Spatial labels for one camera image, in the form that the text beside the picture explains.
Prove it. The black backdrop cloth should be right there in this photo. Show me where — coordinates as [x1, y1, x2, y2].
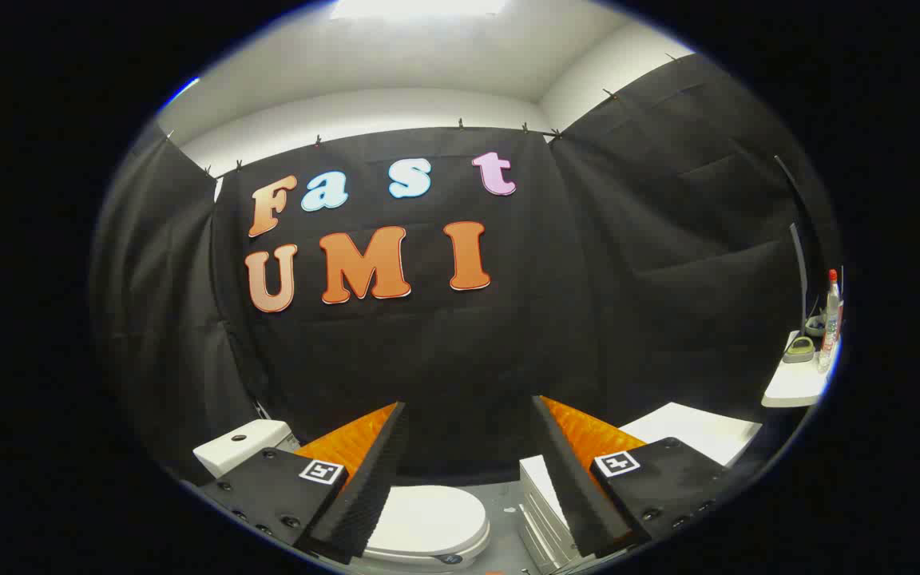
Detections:
[91, 54, 843, 488]

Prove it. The white side table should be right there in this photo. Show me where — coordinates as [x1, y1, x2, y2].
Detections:
[762, 330, 833, 409]

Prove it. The grey upright stand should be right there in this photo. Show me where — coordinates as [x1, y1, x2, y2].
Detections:
[788, 223, 813, 330]

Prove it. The white toilet lid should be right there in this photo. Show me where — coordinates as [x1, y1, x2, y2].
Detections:
[364, 485, 492, 561]

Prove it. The white drawer cabinet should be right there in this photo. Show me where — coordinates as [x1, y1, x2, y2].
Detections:
[518, 402, 763, 573]

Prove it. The white toilet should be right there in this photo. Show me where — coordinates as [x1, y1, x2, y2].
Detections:
[192, 419, 494, 573]

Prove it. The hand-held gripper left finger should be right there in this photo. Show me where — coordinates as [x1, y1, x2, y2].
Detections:
[196, 402, 411, 565]

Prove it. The ceiling light panel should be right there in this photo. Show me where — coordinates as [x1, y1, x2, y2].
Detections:
[331, 0, 510, 22]

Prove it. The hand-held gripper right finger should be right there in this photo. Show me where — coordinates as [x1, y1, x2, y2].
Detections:
[530, 395, 731, 559]

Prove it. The clear bottle with red cap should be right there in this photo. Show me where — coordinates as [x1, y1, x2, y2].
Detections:
[819, 269, 845, 373]

